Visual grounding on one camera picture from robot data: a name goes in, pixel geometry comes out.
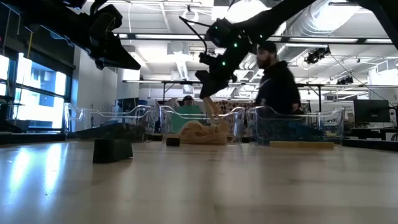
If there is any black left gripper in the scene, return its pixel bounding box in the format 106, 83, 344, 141
89, 3, 142, 71

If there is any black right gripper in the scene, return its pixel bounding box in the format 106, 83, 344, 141
195, 17, 249, 100

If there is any patterned hanging cloth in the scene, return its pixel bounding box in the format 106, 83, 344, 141
217, 100, 254, 138

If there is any person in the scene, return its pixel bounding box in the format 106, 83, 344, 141
170, 95, 204, 134
253, 41, 302, 115

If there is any pale hanging cloth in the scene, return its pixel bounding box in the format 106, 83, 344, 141
164, 98, 183, 110

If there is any long ceiling light bar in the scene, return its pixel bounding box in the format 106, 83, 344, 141
118, 32, 394, 44

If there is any clear plastic basket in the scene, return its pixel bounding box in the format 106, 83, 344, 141
63, 103, 156, 140
159, 105, 246, 144
247, 105, 346, 146

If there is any round white pendant lamp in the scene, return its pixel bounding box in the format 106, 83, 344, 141
182, 5, 200, 23

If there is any large room window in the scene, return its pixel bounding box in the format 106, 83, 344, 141
0, 52, 73, 129

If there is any black ceiling spotlight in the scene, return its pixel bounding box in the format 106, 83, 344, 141
304, 46, 331, 65
336, 75, 354, 85

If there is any black computer monitor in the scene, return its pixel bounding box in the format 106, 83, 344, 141
353, 99, 391, 124

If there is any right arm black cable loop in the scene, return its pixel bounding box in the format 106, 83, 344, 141
178, 16, 208, 54

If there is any black metal rack frame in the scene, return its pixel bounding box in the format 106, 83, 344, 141
161, 80, 324, 114

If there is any silver ventilation duct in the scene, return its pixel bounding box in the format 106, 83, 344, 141
275, 0, 363, 65

